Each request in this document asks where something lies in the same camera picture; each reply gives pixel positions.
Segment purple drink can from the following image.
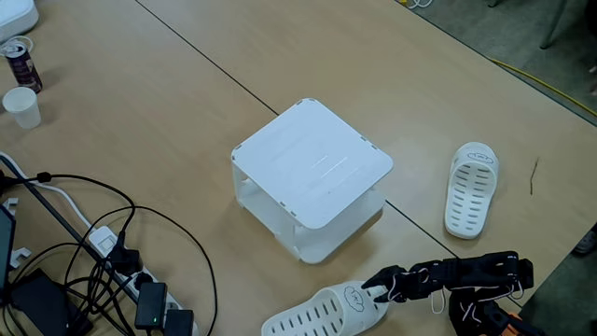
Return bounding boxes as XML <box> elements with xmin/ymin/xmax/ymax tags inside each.
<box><xmin>4</xmin><ymin>41</ymin><xmax>44</xmax><ymax>94</ymax></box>

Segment dark laptop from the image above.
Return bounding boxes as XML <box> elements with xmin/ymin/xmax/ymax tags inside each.
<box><xmin>0</xmin><ymin>204</ymin><xmax>18</xmax><ymax>293</ymax></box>

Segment black power adapter green light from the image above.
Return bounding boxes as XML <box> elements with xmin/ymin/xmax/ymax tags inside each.
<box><xmin>133</xmin><ymin>281</ymin><xmax>168</xmax><ymax>331</ymax></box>

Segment black flat power brick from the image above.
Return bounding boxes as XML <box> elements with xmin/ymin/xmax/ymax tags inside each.
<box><xmin>8</xmin><ymin>268</ymin><xmax>94</xmax><ymax>336</ymax></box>

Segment black looping cable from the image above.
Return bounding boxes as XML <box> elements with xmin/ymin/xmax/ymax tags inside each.
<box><xmin>62</xmin><ymin>204</ymin><xmax>219</xmax><ymax>336</ymax></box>

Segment grey chair leg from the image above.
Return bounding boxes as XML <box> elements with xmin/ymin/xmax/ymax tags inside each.
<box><xmin>539</xmin><ymin>0</ymin><xmax>570</xmax><ymax>50</ymax></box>

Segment white power strip cable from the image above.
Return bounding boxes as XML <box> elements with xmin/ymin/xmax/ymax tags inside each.
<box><xmin>0</xmin><ymin>151</ymin><xmax>94</xmax><ymax>230</ymax></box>

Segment white slipper with dog print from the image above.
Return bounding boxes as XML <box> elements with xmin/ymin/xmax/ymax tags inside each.
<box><xmin>260</xmin><ymin>279</ymin><xmax>391</xmax><ymax>336</ymax></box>
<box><xmin>443</xmin><ymin>141</ymin><xmax>500</xmax><ymax>241</ymax></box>

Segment yellow floor cable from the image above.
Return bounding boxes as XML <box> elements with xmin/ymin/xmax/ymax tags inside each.
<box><xmin>487</xmin><ymin>56</ymin><xmax>597</xmax><ymax>119</ymax></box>

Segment person's shoe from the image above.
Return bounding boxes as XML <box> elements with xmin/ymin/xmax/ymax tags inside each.
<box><xmin>572</xmin><ymin>223</ymin><xmax>597</xmax><ymax>256</ymax></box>

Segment white power strip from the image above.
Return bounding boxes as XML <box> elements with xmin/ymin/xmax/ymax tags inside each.
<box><xmin>87</xmin><ymin>225</ymin><xmax>200</xmax><ymax>336</ymax></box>

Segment white box device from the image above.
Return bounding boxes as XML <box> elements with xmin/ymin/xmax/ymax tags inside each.
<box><xmin>0</xmin><ymin>0</ymin><xmax>40</xmax><ymax>43</ymax></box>

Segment white paper cup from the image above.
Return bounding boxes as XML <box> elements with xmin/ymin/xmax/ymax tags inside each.
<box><xmin>2</xmin><ymin>86</ymin><xmax>42</xmax><ymax>131</ymax></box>

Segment black plug charger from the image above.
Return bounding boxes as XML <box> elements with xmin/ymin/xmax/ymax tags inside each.
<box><xmin>105</xmin><ymin>232</ymin><xmax>144</xmax><ymax>276</ymax></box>

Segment white two-tier shoe rack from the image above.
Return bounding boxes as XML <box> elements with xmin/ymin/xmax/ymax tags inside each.
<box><xmin>230</xmin><ymin>97</ymin><xmax>395</xmax><ymax>266</ymax></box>

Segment black cable with ferrite bead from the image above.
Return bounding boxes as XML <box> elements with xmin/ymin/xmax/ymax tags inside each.
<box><xmin>0</xmin><ymin>171</ymin><xmax>137</xmax><ymax>234</ymax></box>

